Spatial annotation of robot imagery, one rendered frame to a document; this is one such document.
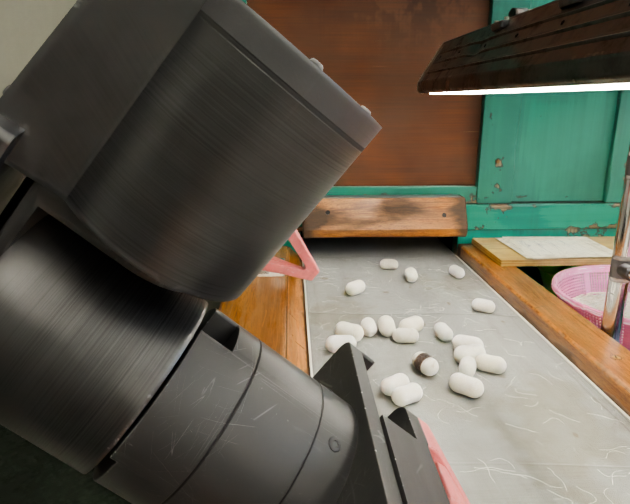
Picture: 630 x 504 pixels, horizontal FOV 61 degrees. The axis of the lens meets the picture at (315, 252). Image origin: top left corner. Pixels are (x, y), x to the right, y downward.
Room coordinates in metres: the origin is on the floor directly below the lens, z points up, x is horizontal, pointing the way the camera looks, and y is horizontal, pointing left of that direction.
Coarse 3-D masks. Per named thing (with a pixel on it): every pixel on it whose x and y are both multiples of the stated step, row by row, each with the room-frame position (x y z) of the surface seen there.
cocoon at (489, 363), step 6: (480, 354) 0.54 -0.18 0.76; (486, 354) 0.54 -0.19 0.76; (480, 360) 0.54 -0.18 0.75; (486, 360) 0.53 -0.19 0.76; (492, 360) 0.53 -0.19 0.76; (498, 360) 0.53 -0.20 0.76; (504, 360) 0.53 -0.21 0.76; (480, 366) 0.53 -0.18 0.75; (486, 366) 0.53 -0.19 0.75; (492, 366) 0.53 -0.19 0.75; (498, 366) 0.53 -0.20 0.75; (504, 366) 0.53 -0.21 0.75; (492, 372) 0.53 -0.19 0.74; (498, 372) 0.53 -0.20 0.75
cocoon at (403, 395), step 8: (408, 384) 0.48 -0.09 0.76; (416, 384) 0.48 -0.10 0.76; (392, 392) 0.47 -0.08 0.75; (400, 392) 0.47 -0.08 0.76; (408, 392) 0.47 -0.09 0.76; (416, 392) 0.47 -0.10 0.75; (392, 400) 0.47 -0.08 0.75; (400, 400) 0.46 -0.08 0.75; (408, 400) 0.46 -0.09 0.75; (416, 400) 0.47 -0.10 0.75
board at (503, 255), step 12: (480, 240) 0.98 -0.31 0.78; (492, 240) 0.98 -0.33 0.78; (600, 240) 0.98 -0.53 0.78; (612, 240) 0.98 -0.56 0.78; (492, 252) 0.89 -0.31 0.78; (504, 252) 0.89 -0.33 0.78; (516, 252) 0.89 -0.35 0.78; (504, 264) 0.85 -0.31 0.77; (516, 264) 0.85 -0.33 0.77; (528, 264) 0.85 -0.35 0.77; (540, 264) 0.85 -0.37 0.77; (552, 264) 0.85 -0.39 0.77; (564, 264) 0.85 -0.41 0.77; (576, 264) 0.85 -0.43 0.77; (588, 264) 0.85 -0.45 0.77; (600, 264) 0.85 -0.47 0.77
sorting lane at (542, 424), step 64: (384, 256) 0.99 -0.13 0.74; (448, 256) 0.99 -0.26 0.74; (320, 320) 0.68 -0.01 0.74; (448, 320) 0.68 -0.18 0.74; (512, 320) 0.68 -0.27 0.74; (448, 384) 0.51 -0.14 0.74; (512, 384) 0.51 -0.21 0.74; (576, 384) 0.51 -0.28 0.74; (448, 448) 0.40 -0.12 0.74; (512, 448) 0.40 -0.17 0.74; (576, 448) 0.40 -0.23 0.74
